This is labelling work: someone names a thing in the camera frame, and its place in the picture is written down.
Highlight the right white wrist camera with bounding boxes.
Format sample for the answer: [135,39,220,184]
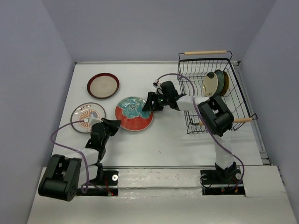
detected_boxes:
[153,79,161,90]

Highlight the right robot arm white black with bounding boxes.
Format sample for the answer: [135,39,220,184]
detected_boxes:
[142,81,236,183]

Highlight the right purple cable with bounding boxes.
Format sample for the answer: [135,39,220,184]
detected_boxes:
[157,73,245,187]

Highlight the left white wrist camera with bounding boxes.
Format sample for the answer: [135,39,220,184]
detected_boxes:
[84,118,101,126]

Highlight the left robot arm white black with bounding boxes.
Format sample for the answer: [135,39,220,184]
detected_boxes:
[38,117,121,202]

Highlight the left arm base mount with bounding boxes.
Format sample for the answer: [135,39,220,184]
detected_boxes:
[76,169,119,196]

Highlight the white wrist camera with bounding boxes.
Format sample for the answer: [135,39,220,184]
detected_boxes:
[84,118,101,126]
[153,79,161,90]

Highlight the black wire dish rack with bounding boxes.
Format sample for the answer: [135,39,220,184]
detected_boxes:
[178,51,258,131]

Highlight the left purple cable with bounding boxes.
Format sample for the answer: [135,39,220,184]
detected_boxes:
[51,120,110,194]

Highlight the white orange sunburst plate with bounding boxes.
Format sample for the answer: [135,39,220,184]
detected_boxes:
[70,102,106,133]

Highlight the cream small plate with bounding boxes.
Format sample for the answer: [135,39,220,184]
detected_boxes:
[202,72,218,97]

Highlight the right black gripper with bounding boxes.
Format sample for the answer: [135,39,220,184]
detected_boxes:
[141,92,170,112]

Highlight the red teal floral plate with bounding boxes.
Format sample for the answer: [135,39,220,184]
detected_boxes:
[115,97,153,131]

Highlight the purple cable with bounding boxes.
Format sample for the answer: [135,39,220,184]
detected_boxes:
[157,73,245,187]
[51,120,110,194]

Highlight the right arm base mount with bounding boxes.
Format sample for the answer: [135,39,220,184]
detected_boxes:
[199,169,245,196]

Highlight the blue green floral plate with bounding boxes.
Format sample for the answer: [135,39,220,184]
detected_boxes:
[215,70,225,95]

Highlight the red rimmed cream plate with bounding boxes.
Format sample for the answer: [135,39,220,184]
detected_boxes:
[86,73,120,99]

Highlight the yellow patterned plate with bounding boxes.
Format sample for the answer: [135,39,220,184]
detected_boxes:
[220,71,230,96]

